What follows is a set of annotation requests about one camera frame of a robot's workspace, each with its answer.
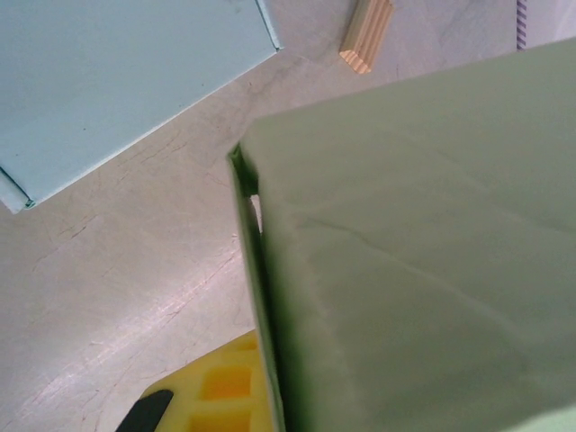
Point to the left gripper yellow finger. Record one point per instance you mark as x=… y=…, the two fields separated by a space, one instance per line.
x=216 y=387

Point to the light green paper box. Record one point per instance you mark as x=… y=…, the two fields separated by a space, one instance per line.
x=427 y=247

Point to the light blue paper box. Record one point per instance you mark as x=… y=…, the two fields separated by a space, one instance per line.
x=112 y=90

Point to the small ridged wooden block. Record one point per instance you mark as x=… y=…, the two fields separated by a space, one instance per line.
x=366 y=36

